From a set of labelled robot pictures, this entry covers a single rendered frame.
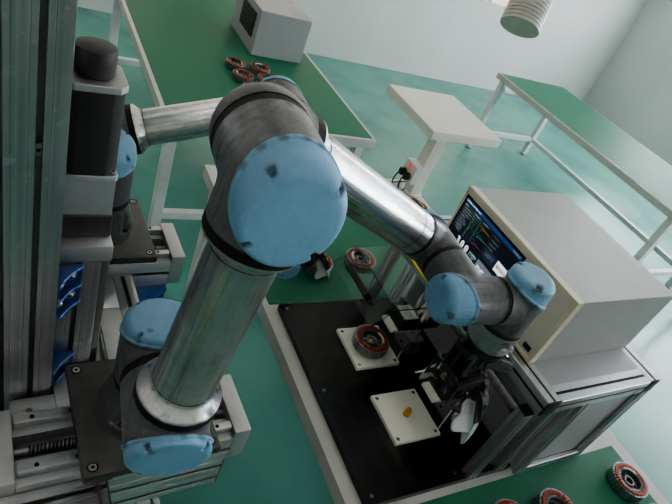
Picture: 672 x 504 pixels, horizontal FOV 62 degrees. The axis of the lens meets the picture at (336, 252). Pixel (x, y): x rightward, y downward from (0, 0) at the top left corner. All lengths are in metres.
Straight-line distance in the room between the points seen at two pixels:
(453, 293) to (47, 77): 0.58
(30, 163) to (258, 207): 0.40
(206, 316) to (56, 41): 0.36
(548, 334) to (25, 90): 1.11
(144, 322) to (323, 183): 0.45
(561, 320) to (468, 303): 0.55
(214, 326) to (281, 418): 1.78
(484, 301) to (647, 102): 7.93
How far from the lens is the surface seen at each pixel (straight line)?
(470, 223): 1.52
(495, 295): 0.84
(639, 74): 8.83
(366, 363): 1.64
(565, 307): 1.33
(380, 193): 0.77
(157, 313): 0.90
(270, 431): 2.37
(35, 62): 0.77
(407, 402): 1.61
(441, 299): 0.81
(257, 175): 0.50
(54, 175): 0.85
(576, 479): 1.85
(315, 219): 0.53
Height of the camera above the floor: 1.91
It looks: 35 degrees down
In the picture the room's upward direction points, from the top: 24 degrees clockwise
